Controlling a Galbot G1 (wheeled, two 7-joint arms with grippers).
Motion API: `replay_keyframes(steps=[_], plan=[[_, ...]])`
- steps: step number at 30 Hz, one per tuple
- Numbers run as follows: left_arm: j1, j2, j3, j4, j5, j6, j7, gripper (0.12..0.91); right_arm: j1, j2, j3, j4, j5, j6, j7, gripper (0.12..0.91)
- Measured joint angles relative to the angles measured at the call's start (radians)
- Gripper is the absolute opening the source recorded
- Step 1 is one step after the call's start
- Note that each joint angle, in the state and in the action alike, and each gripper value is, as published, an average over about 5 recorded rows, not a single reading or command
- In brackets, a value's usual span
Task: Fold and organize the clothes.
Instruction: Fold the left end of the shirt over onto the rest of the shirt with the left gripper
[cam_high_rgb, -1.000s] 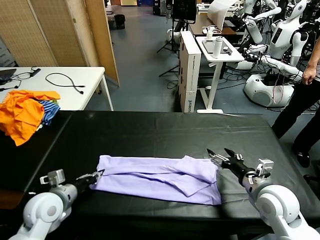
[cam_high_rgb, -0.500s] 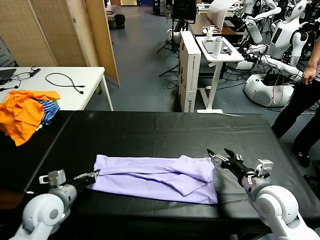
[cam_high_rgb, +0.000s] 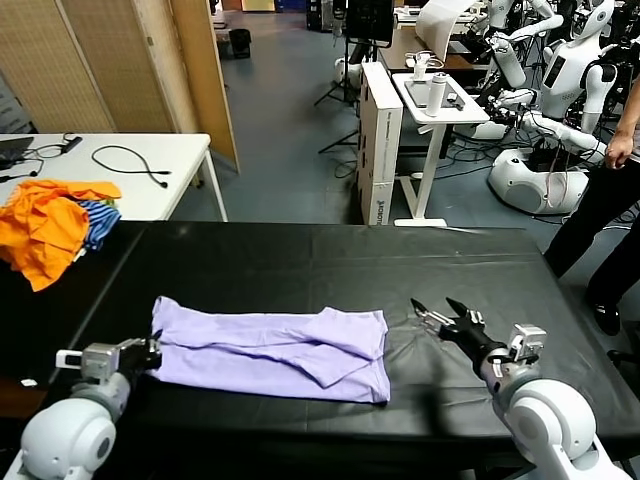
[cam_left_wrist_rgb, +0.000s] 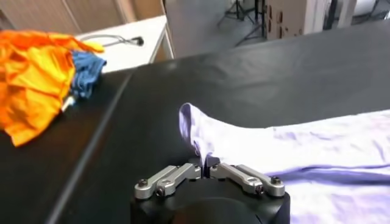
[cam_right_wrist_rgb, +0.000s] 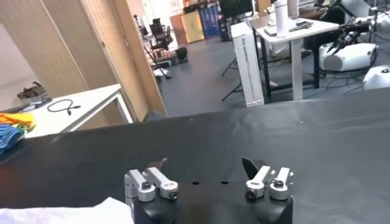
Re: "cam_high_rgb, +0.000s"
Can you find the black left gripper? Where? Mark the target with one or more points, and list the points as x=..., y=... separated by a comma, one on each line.
x=134, y=357

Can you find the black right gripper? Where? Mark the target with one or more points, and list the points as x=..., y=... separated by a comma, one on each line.
x=475, y=342

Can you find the lavender t-shirt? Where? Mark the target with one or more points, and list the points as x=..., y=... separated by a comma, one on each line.
x=260, y=350

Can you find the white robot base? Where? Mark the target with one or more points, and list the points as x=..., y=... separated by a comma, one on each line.
x=531, y=190

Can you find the white humanoid robot black shoulder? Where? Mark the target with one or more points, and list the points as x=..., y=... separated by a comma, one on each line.
x=566, y=75

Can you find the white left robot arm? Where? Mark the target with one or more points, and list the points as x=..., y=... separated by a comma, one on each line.
x=65, y=435

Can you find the person bare forearm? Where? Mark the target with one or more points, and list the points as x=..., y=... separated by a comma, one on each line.
x=632, y=107

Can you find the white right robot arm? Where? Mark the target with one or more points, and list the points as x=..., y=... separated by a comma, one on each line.
x=545, y=425

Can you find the person bare hand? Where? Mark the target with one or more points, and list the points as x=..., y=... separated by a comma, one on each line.
x=618, y=150

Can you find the blue striped garment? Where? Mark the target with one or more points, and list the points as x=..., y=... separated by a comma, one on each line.
x=102, y=222

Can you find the black table cover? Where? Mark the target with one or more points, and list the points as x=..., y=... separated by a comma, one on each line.
x=300, y=270

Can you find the green garment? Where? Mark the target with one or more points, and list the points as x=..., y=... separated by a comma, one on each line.
x=112, y=203

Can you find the orange garment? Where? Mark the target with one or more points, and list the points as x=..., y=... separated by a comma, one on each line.
x=40, y=232

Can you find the person in black trousers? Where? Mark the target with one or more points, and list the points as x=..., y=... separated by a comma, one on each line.
x=595, y=225

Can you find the tall white cardboard box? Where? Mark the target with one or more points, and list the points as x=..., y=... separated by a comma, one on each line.
x=389, y=150

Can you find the black chair base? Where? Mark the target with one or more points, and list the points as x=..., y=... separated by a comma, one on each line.
x=625, y=357

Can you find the white table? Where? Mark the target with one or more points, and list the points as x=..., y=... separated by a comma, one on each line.
x=170, y=155

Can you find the white standing desk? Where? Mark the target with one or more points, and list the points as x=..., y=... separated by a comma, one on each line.
x=467, y=114

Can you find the small black device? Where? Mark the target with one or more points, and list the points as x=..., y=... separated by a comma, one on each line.
x=454, y=101

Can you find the white bottle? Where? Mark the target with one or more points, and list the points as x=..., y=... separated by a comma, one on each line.
x=435, y=95

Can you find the grey tablet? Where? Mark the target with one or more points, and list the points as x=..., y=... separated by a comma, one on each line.
x=416, y=94

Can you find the black power strip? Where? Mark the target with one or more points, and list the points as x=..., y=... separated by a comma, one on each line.
x=73, y=143

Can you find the dark laptop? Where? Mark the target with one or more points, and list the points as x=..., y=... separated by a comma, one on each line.
x=12, y=150

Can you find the black tripod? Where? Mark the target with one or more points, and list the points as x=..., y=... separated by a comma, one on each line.
x=346, y=75

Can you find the white humanoid robot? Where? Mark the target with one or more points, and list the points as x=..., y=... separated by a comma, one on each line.
x=506, y=60

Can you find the brown desk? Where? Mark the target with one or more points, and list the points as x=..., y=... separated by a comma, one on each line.
x=401, y=47

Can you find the white curved sheet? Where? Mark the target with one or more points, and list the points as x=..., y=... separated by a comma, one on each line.
x=436, y=30

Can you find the black monitor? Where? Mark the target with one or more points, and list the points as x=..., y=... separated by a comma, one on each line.
x=369, y=20

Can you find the black trash bin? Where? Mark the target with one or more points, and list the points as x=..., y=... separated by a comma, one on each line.
x=240, y=44

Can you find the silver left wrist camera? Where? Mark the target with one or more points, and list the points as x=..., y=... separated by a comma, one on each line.
x=92, y=357

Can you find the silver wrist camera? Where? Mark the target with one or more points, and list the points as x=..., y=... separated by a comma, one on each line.
x=527, y=342
x=92, y=357

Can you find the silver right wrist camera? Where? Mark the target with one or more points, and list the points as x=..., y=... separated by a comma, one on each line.
x=527, y=342

